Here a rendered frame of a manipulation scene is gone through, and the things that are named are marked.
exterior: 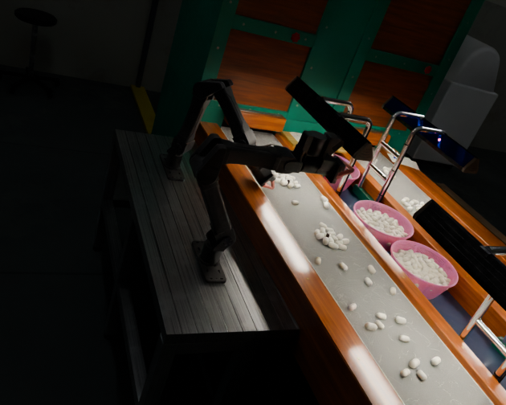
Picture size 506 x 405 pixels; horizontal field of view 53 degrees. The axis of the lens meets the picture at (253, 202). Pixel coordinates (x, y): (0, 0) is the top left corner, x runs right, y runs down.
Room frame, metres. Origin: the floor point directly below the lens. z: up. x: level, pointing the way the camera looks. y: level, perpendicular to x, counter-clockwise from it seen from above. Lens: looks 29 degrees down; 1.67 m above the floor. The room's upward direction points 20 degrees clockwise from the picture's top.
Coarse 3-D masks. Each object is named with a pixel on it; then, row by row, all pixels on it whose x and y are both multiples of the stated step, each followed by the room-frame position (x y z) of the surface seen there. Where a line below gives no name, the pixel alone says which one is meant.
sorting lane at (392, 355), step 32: (288, 192) 1.88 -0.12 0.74; (288, 224) 1.63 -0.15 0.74; (320, 256) 1.50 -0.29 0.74; (352, 256) 1.57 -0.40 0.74; (352, 288) 1.38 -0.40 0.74; (384, 288) 1.45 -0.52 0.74; (352, 320) 1.22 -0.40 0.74; (384, 320) 1.28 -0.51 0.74; (416, 320) 1.34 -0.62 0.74; (384, 352) 1.13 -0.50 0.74; (416, 352) 1.18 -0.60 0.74; (448, 352) 1.24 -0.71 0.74; (416, 384) 1.05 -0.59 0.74; (448, 384) 1.10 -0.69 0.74
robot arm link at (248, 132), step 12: (204, 84) 1.80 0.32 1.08; (216, 84) 1.78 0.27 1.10; (228, 84) 1.86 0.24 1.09; (204, 96) 1.79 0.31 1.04; (216, 96) 1.79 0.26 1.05; (228, 96) 1.79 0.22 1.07; (228, 108) 1.78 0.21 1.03; (228, 120) 1.78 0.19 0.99; (240, 120) 1.78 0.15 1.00; (240, 132) 1.76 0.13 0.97; (252, 132) 1.81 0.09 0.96; (252, 144) 1.77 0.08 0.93
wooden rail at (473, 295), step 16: (368, 176) 2.30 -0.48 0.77; (368, 192) 2.22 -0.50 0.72; (400, 208) 2.07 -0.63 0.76; (416, 224) 1.97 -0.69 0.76; (416, 240) 1.90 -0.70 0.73; (432, 240) 1.88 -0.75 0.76; (448, 256) 1.79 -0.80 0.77; (464, 272) 1.71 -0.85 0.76; (448, 288) 1.69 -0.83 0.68; (464, 288) 1.65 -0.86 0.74; (480, 288) 1.64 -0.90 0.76; (464, 304) 1.62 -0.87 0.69; (480, 304) 1.57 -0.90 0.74; (496, 304) 1.57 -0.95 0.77; (496, 320) 1.51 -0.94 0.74; (496, 336) 1.48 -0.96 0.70
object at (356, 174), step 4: (340, 156) 2.41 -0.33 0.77; (344, 160) 2.40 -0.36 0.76; (356, 168) 2.34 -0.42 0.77; (356, 172) 2.32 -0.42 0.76; (324, 176) 2.16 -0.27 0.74; (352, 176) 2.32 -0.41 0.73; (356, 176) 2.28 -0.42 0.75; (340, 180) 2.16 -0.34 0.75; (348, 180) 2.18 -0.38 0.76; (352, 180) 2.20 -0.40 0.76; (332, 184) 2.17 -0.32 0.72; (336, 184) 2.17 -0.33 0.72; (348, 184) 2.21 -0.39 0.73; (336, 188) 2.18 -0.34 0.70; (344, 188) 2.21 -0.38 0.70
